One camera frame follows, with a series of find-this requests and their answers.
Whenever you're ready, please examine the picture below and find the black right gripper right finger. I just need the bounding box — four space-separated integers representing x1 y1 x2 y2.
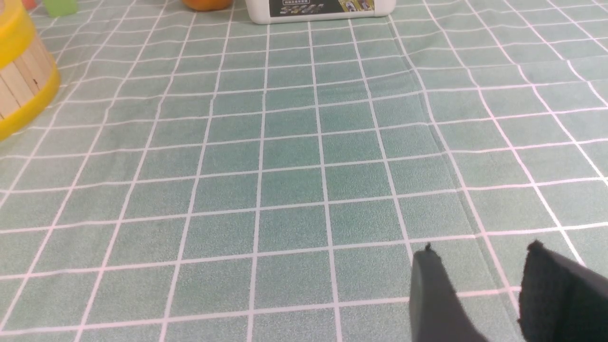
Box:
518 240 608 342

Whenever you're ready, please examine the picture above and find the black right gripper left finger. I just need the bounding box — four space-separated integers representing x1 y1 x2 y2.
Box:
409 243 487 342

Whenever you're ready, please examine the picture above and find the white box with green lid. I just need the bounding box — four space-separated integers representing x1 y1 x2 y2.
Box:
245 0 397 25

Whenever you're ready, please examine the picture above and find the yellow bamboo steamer basket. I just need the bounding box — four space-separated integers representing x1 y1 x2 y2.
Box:
0 0 61 140

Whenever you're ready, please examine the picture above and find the green checkered tablecloth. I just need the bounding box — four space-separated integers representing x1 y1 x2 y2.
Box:
0 0 608 342

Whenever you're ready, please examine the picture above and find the orange red toy pear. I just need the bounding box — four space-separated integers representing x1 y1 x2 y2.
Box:
182 0 233 12

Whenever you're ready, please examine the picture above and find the green cube block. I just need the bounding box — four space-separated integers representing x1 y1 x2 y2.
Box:
42 0 78 18

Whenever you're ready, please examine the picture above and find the orange cube block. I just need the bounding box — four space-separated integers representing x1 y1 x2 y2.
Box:
22 0 38 11

